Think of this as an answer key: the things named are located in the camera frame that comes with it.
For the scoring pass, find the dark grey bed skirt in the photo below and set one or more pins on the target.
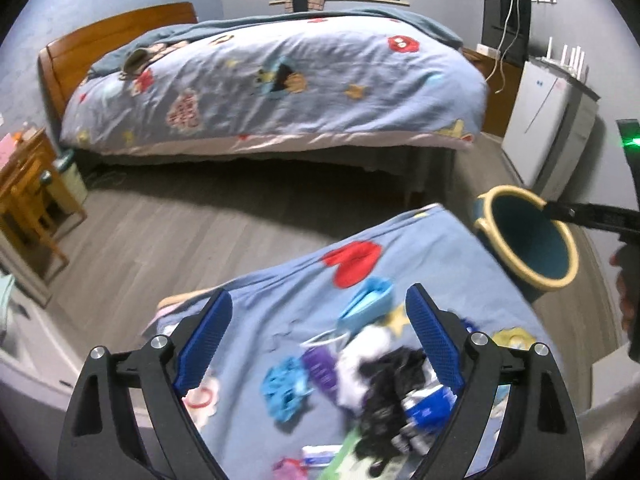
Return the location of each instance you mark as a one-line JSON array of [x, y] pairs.
[[300, 160]]

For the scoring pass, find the blue printed blanket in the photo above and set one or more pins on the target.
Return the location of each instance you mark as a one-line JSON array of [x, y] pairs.
[[300, 300]]

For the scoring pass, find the blue and white packet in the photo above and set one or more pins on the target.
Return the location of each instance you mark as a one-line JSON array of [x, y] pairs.
[[425, 407]]

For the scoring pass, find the wooden bed headboard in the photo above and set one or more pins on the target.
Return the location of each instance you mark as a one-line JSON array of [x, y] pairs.
[[75, 55]]

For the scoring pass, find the wooden window sill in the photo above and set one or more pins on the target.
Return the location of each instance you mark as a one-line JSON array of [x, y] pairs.
[[350, 1]]

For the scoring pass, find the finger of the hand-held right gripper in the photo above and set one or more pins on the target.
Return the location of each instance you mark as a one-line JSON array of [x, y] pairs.
[[595, 215]]

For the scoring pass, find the teal blanket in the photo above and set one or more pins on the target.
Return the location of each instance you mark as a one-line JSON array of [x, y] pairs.
[[410, 22]]

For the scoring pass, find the teal bin with yellow rim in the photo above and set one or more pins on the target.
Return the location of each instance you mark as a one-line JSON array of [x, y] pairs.
[[530, 240]]

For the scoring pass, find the white tissue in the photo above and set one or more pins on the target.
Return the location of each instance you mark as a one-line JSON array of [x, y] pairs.
[[365, 345]]

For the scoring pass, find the beige cloth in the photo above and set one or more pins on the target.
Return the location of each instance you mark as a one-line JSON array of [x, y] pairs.
[[137, 59]]

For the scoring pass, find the white air purifier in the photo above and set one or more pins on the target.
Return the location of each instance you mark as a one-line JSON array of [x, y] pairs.
[[540, 130]]

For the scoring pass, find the bed with patterned blue duvet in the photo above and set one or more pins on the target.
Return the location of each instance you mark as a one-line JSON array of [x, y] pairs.
[[325, 105]]

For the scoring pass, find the white and blue tube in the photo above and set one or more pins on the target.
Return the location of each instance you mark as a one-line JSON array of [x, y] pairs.
[[317, 455]]

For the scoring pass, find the black monitor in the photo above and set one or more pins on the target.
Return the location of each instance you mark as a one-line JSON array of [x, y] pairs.
[[500, 25]]

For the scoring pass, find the plaid cloth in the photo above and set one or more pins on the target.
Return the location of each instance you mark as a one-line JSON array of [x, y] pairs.
[[316, 1]]

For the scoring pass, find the pink wrapper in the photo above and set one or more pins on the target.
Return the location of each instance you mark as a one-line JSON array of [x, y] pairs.
[[290, 470]]

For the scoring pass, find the wooden nightstand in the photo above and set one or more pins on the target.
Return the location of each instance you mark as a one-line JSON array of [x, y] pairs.
[[492, 105]]

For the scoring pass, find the blue wrapper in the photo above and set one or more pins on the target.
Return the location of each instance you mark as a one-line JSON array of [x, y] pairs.
[[285, 390]]

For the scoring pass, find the purple packet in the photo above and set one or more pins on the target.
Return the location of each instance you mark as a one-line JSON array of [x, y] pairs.
[[322, 367]]

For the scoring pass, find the black plastic bag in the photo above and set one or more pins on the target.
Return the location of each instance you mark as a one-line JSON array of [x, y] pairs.
[[385, 390]]

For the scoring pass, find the green box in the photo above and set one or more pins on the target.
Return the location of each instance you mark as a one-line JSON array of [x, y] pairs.
[[345, 457]]

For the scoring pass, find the wooden chair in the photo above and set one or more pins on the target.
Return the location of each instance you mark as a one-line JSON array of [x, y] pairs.
[[30, 195]]

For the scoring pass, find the green bucket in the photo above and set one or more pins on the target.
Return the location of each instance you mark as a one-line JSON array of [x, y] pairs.
[[72, 180]]

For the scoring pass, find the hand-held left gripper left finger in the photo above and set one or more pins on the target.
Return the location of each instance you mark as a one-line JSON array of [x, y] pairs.
[[205, 340]]

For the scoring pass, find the white box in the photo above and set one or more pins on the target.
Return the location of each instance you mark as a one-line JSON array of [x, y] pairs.
[[612, 375]]

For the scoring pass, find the light blue hair clip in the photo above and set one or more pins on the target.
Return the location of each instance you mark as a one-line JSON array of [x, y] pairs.
[[367, 300]]

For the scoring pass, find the white router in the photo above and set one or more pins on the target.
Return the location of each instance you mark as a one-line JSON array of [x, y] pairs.
[[567, 62]]

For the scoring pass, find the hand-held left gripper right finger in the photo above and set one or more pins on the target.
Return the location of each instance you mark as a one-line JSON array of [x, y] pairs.
[[432, 340]]

